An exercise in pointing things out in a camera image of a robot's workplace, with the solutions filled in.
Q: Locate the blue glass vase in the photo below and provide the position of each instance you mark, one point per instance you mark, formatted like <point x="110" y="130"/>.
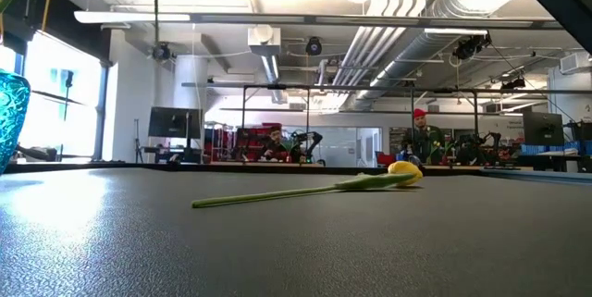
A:
<point x="11" y="116"/>

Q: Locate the black background robot arm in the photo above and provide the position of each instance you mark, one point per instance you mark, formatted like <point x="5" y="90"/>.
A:
<point x="481" y="144"/>
<point x="311" y="139"/>

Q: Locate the white ceiling air unit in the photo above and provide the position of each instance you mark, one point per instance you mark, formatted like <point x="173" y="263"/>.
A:
<point x="263" y="38"/>

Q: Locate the black computer monitor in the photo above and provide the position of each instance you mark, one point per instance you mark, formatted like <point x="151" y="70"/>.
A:
<point x="171" y="123"/>
<point x="542" y="128"/>

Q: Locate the red storage bins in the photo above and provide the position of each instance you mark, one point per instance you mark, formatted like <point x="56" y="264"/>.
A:
<point x="222" y="142"/>

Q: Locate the person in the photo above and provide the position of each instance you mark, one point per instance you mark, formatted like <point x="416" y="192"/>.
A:
<point x="423" y="137"/>
<point x="275" y="144"/>

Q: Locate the dark table mat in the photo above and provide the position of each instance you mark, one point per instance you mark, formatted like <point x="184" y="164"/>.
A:
<point x="139" y="241"/>

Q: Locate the grey overhead frame beam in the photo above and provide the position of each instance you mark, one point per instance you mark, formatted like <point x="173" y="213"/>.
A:
<point x="277" y="19"/>

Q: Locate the black workcell frame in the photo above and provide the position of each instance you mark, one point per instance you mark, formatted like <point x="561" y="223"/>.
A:
<point x="324" y="87"/>

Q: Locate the silver ventilation duct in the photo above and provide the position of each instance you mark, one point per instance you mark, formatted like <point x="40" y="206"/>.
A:
<point x="416" y="52"/>

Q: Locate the black ceiling camera cluster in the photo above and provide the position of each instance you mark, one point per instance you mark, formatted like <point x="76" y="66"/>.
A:
<point x="469" y="47"/>

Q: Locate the white wall air unit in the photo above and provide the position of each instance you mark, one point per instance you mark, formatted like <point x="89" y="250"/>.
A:
<point x="573" y="63"/>

